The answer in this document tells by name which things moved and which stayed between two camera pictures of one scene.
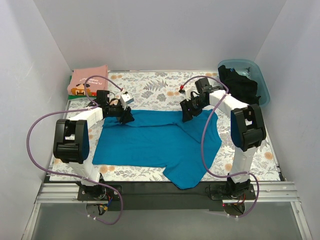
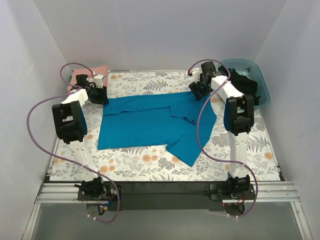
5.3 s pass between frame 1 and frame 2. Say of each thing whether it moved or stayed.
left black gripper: moved
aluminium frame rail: stayed
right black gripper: moved
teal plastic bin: stayed
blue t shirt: moved
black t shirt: stayed
